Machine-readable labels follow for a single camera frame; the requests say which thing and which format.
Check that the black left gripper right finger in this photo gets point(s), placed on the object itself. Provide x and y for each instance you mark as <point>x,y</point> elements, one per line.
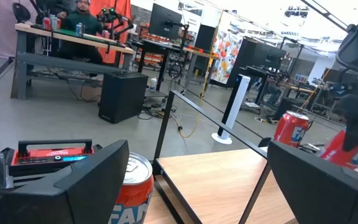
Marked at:
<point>322,199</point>

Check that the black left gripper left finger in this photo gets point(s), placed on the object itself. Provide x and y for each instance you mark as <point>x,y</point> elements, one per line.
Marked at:
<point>57,202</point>

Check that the red can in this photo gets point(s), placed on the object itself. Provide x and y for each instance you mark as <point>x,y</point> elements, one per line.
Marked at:
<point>286,127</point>
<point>332,152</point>

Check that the orange Fanta can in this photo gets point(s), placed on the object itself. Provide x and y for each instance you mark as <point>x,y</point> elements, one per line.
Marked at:
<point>135,189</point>

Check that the red black portable radio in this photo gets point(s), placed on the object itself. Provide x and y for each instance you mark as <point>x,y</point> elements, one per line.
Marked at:
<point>42,154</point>

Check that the black floor box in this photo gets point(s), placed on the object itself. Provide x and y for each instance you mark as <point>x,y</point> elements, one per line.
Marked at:
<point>283,103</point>

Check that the large black monitor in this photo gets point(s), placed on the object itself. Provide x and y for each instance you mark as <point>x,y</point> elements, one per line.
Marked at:
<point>269,56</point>

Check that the black computer tower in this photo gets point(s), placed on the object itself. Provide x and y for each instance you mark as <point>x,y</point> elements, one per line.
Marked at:
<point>123,96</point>

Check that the white tower fan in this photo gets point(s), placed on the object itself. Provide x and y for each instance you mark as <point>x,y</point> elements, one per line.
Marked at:
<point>236,102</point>

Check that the floral printed cloth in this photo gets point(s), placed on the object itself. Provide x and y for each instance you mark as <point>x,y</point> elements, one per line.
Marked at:
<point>227,56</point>

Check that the wooden workbench with grey legs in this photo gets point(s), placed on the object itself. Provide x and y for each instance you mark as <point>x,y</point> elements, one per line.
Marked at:
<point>73,63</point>

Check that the white plastic bottle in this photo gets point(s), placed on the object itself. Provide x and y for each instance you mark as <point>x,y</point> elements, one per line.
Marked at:
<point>153,84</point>

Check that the person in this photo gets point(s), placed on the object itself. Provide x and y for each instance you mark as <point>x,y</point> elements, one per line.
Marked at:
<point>84,21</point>

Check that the black desk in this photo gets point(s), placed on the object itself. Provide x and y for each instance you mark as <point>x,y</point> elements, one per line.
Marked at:
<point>157,45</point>

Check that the black office chair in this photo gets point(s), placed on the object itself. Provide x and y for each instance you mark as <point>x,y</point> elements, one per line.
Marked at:
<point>22,12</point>

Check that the black computer monitor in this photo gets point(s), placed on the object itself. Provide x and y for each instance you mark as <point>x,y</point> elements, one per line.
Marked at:
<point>165,20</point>

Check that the orange curtain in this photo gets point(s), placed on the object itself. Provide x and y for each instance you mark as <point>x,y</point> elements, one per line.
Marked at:
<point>124,6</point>

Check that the metal frame bracket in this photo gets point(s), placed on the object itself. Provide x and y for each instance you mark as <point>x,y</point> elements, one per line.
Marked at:
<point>0,174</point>

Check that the wooden shelf with black frame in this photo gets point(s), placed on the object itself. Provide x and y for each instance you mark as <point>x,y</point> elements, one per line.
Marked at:
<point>216,186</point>

